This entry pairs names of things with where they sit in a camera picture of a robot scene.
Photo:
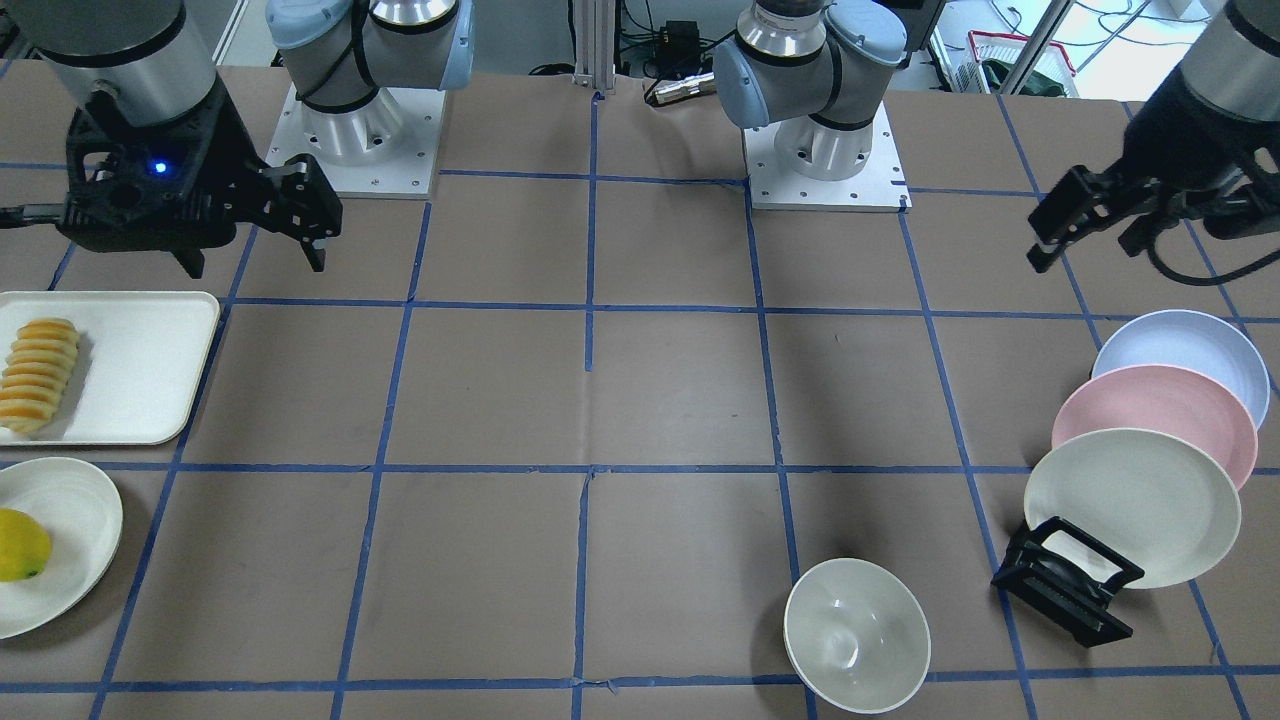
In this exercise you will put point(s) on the striped bread roll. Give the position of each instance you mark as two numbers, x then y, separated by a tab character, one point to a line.
37	371

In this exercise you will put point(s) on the pink round plate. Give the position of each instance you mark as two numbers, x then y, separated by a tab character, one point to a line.
1169	399

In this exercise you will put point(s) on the black power adapter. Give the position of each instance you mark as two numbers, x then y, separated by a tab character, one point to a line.
677	47

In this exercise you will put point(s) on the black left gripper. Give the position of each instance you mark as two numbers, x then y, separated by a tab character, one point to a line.
1163	140

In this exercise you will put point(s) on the black plate rack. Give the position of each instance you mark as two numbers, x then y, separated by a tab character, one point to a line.
1061	590

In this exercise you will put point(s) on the cream bowl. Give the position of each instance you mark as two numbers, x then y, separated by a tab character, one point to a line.
856	636

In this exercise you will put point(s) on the cream plate with lemon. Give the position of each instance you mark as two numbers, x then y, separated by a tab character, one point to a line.
81	508

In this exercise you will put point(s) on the yellow lemon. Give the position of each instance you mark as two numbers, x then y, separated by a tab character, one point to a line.
26	546

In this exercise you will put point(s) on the light blue round plate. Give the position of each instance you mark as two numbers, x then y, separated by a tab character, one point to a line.
1196	341

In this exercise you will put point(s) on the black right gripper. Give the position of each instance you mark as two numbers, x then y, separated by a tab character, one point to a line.
228	150

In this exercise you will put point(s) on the cream round plate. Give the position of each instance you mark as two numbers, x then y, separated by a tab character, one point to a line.
1158	501

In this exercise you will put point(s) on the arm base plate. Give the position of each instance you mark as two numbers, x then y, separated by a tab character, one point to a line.
800	165
386	150

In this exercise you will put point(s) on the white rectangular tray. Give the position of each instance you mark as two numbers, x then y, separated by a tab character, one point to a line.
141	356

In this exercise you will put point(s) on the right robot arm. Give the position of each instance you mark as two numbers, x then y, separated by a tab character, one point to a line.
164	55

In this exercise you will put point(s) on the aluminium frame post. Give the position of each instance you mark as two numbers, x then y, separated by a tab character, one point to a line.
594	37

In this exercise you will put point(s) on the silver cable connector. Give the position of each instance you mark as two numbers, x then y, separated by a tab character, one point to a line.
667	92

